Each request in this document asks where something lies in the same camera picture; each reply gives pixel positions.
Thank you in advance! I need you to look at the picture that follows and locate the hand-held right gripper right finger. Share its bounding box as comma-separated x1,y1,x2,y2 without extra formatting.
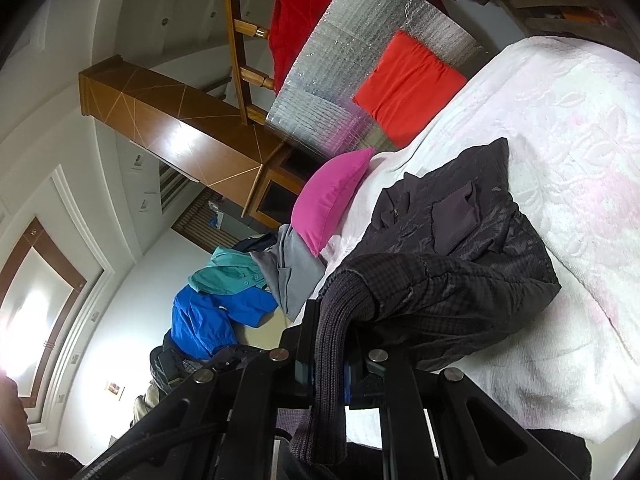
344,332,591,480

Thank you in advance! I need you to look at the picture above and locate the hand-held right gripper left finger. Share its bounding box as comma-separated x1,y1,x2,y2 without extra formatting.
75,300,323,480

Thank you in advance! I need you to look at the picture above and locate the dark grey jacket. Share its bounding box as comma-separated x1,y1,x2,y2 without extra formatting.
289,137,562,467

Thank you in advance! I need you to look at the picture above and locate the beige cushioned seat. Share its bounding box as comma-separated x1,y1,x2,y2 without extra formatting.
227,307,303,348

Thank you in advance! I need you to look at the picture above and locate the grey garment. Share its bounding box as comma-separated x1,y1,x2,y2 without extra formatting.
249,223,329,322

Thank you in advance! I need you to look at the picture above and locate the blue garment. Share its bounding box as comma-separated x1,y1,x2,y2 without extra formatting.
170,283,279,361

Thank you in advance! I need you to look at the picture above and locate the teal garment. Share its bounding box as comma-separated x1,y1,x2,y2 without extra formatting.
189,245,269,296

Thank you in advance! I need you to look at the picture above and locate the pink pillow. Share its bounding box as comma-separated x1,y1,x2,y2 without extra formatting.
291,147,376,257

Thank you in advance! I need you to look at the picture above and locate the wooden cabinet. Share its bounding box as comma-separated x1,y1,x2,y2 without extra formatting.
77,54,322,232

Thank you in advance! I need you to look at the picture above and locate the orange red pillow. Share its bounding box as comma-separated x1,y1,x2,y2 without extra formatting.
352,30,469,147

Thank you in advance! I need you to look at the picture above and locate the silver foil mat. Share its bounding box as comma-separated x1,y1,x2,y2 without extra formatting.
265,0,489,159

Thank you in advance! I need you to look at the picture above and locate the red cloth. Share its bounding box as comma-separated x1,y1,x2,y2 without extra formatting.
268,0,362,94

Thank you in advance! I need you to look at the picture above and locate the wooden framed wall panel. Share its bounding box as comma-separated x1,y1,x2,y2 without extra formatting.
0,216,105,402

